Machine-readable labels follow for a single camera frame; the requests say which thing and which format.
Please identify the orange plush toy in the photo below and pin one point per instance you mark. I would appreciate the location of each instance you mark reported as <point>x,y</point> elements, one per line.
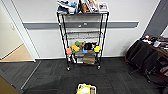
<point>85,8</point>

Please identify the pink orange toy block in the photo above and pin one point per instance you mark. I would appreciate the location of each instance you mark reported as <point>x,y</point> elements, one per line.
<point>69,51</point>

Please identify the small things on cart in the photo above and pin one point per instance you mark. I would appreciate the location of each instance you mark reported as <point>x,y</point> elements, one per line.
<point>155,40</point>

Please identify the small wall socket plate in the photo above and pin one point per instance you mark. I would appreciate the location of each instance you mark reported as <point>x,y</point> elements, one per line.
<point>85,24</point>

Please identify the black white packet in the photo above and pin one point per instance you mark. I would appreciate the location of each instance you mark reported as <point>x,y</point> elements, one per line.
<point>72,58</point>

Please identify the white bowl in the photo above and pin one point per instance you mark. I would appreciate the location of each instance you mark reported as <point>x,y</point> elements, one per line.
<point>71,11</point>

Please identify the yellow orange toy block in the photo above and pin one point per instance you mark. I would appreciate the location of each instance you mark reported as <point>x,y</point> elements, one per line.
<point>75,49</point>

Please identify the blue plush toy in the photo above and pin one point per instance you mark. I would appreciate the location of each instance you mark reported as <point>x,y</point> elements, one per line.
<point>74,6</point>

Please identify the black standing packet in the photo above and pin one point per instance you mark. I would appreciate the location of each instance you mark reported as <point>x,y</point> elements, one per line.
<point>80,6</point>

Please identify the small blue toy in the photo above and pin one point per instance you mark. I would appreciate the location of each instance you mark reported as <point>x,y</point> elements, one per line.
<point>85,51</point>

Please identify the white door frame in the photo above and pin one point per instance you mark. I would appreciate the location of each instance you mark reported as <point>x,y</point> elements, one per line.
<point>26,36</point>

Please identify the yellow toy with blue base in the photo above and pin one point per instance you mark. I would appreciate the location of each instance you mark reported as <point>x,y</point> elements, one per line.
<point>97,49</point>

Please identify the small white box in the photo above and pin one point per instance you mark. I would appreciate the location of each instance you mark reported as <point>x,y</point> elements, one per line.
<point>79,59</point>

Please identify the tan plush toy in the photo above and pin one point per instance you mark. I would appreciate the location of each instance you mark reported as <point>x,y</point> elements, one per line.
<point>82,44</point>

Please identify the dark blue cloth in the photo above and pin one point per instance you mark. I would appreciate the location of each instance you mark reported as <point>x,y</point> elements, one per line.
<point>62,10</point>

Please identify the green toy block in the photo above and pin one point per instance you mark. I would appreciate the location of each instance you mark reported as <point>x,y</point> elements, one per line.
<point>77,43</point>

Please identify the white box with photo print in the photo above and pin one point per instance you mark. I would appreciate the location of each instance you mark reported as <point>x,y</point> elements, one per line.
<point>103,7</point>

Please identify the large brown cardboard box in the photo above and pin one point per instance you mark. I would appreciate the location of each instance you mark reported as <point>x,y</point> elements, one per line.
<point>89,58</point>

